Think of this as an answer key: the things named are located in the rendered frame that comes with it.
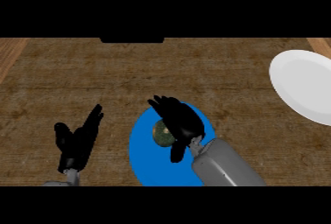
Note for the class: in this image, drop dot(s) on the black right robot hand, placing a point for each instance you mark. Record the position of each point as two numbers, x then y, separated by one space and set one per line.
181 119

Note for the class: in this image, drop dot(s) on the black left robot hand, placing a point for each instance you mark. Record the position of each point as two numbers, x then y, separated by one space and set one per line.
77 143

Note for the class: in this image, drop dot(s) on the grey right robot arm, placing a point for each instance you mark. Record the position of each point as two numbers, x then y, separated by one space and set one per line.
223 163

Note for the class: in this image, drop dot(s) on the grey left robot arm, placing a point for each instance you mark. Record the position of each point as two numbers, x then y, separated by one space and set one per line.
68 178

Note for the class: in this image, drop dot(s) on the green squash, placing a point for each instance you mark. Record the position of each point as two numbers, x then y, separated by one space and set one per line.
161 134

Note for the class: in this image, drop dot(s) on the blue plate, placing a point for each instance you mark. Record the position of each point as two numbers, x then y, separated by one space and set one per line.
151 157

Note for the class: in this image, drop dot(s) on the white plate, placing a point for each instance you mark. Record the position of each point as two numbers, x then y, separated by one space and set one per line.
303 84

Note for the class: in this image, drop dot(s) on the black appliance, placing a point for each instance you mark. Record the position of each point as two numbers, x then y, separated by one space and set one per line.
132 40

